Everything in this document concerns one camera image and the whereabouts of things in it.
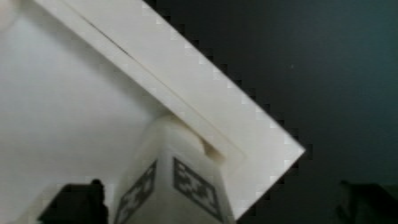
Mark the white square tabletop tray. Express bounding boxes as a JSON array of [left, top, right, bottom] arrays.
[[0, 0, 303, 224]]

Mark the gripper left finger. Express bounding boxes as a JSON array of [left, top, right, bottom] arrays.
[[37, 179, 108, 224]]

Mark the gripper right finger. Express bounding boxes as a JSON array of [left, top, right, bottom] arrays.
[[333, 181, 398, 224]]

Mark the white leg with tag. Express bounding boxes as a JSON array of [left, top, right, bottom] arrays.
[[111, 115, 236, 224]]

